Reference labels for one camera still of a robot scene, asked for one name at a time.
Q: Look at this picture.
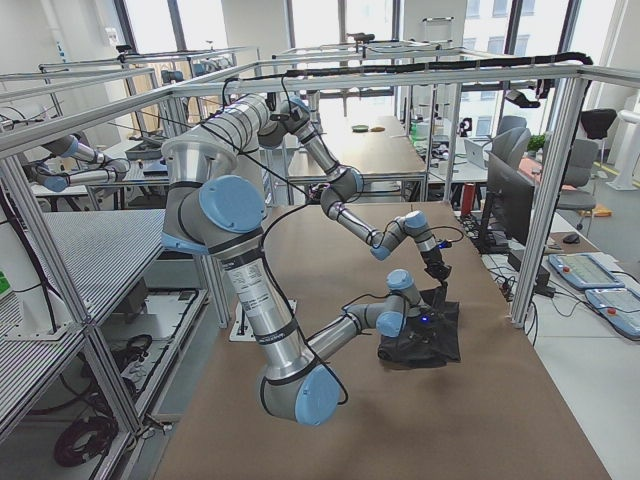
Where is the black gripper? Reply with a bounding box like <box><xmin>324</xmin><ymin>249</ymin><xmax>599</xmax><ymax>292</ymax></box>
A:
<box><xmin>422</xmin><ymin>252</ymin><xmax>452</xmax><ymax>306</ymax></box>

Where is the black printed t-shirt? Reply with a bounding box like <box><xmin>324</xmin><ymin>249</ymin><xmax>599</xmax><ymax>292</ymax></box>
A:
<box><xmin>377</xmin><ymin>287</ymin><xmax>461</xmax><ymax>369</ymax></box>

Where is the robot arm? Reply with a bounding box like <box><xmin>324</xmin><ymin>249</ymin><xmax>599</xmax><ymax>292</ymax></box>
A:
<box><xmin>162</xmin><ymin>131</ymin><xmax>422</xmax><ymax>426</ymax></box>
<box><xmin>224</xmin><ymin>94</ymin><xmax>451</xmax><ymax>289</ymax></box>

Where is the black Huawei monitor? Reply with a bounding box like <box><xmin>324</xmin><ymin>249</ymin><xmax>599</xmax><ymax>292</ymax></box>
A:
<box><xmin>477</xmin><ymin>153</ymin><xmax>535</xmax><ymax>254</ymax></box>

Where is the blue teach pendant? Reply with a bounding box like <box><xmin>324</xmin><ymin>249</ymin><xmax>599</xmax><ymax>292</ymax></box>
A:
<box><xmin>547</xmin><ymin>253</ymin><xmax>624</xmax><ymax>290</ymax></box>
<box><xmin>584</xmin><ymin>288</ymin><xmax>639</xmax><ymax>340</ymax></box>

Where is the grey office chair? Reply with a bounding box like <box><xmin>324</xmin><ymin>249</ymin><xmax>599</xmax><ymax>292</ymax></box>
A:
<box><xmin>556</xmin><ymin>139</ymin><xmax>599</xmax><ymax>217</ymax></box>

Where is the aluminium frame post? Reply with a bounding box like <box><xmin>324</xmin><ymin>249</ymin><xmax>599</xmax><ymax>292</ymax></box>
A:
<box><xmin>511</xmin><ymin>77</ymin><xmax>589</xmax><ymax>328</ymax></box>

